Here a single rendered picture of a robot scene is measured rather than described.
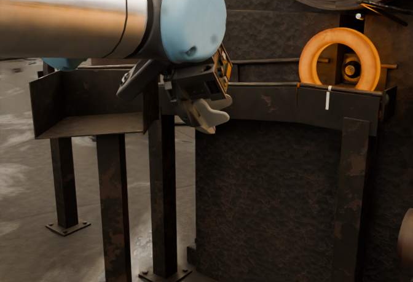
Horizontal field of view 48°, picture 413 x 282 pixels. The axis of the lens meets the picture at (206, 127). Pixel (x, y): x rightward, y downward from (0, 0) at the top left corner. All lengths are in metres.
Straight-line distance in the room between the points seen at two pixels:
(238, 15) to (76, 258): 1.04
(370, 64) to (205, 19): 0.70
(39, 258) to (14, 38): 1.55
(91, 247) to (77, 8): 1.56
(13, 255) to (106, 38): 1.58
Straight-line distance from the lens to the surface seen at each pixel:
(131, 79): 0.67
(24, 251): 1.90
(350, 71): 1.17
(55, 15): 0.32
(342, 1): 1.05
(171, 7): 0.38
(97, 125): 1.19
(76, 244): 1.88
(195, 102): 0.68
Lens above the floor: 0.91
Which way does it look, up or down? 16 degrees down
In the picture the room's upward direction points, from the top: straight up
